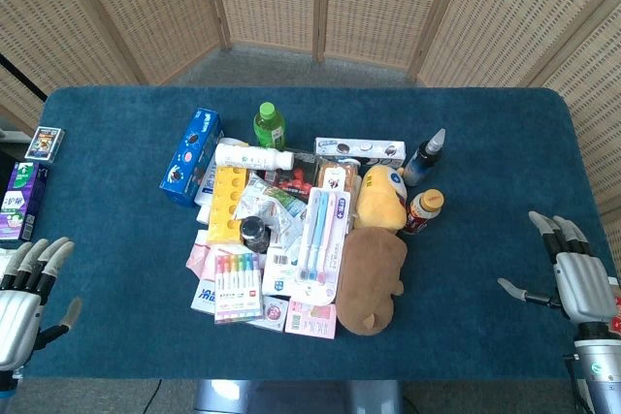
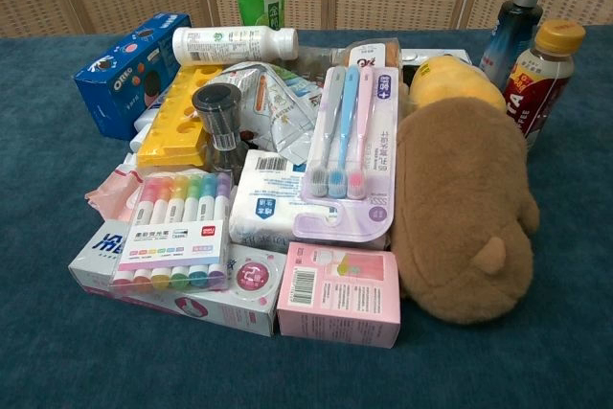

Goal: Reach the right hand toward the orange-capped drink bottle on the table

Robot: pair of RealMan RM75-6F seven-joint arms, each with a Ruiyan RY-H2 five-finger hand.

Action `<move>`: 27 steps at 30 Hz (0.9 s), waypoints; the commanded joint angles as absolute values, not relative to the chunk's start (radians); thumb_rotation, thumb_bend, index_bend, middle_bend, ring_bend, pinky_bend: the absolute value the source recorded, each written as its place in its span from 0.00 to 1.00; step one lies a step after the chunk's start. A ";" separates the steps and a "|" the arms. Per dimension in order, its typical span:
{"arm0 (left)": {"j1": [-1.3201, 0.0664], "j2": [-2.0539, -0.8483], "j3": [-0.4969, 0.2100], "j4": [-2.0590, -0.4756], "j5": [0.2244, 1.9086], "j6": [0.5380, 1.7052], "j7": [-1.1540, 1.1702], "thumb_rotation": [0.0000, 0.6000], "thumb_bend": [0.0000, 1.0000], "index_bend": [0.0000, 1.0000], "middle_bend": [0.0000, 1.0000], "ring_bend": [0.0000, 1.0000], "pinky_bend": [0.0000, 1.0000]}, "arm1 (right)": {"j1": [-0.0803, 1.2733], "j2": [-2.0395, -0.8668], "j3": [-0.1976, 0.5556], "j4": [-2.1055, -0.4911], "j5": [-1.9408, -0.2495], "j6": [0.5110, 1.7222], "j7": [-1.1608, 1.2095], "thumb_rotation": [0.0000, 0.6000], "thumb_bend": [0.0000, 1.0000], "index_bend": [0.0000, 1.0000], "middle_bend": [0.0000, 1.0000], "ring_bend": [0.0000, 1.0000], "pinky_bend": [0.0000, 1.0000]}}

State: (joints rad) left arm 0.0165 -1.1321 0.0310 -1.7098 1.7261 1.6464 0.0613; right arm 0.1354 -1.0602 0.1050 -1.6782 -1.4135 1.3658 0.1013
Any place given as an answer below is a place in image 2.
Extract black pepper grinder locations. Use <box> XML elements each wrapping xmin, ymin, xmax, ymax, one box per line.
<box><xmin>192</xmin><ymin>82</ymin><xmax>250</xmax><ymax>183</ymax></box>

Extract white plastic bottle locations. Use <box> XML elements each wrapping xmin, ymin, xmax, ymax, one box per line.
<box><xmin>171</xmin><ymin>25</ymin><xmax>300</xmax><ymax>67</ymax></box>

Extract blue pump spray bottle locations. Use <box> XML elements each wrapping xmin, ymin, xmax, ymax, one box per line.
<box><xmin>479</xmin><ymin>0</ymin><xmax>551</xmax><ymax>90</ymax></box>

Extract yellow-capped red drink bottle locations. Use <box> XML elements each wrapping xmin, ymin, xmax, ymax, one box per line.
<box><xmin>505</xmin><ymin>18</ymin><xmax>587</xmax><ymax>153</ymax></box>

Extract white tissue pack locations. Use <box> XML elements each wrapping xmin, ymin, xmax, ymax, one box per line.
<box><xmin>228</xmin><ymin>148</ymin><xmax>387</xmax><ymax>255</ymax></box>

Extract three toothbrush blister pack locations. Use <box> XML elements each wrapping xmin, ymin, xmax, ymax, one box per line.
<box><xmin>292</xmin><ymin>64</ymin><xmax>400</xmax><ymax>243</ymax></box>

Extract silver foil snack pouch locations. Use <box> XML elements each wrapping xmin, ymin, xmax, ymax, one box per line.
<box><xmin>205</xmin><ymin>61</ymin><xmax>325</xmax><ymax>165</ymax></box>

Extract pink cardboard box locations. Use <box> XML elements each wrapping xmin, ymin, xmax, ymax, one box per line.
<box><xmin>276</xmin><ymin>241</ymin><xmax>401</xmax><ymax>350</ymax></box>

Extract pastel highlighter marker set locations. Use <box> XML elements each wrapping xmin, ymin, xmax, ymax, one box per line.
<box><xmin>108</xmin><ymin>170</ymin><xmax>234</xmax><ymax>294</ymax></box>

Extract yellow plastic holed tray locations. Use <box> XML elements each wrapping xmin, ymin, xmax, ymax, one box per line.
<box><xmin>136</xmin><ymin>64</ymin><xmax>224</xmax><ymax>170</ymax></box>

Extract clear wrapped snack package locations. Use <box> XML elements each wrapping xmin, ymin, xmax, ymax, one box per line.
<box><xmin>329</xmin><ymin>37</ymin><xmax>402</xmax><ymax>70</ymax></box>

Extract brown plush capybara toy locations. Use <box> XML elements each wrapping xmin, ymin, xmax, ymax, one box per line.
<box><xmin>390</xmin><ymin>96</ymin><xmax>541</xmax><ymax>326</ymax></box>

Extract white toothpaste box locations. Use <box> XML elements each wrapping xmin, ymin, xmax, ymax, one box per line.
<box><xmin>68</xmin><ymin>218</ymin><xmax>288</xmax><ymax>338</ymax></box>

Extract white tube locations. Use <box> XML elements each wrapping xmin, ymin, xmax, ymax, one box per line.
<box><xmin>128</xmin><ymin>109</ymin><xmax>159</xmax><ymax>153</ymax></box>

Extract yellow plush toy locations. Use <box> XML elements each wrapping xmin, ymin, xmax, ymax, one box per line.
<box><xmin>409</xmin><ymin>55</ymin><xmax>507</xmax><ymax>111</ymax></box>

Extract pink plastic wrapper pack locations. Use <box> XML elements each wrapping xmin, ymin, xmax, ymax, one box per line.
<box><xmin>84</xmin><ymin>164</ymin><xmax>145</xmax><ymax>223</ymax></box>

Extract blue Oreo cookie box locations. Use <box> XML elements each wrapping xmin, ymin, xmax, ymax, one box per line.
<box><xmin>72</xmin><ymin>12</ymin><xmax>193</xmax><ymax>142</ymax></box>

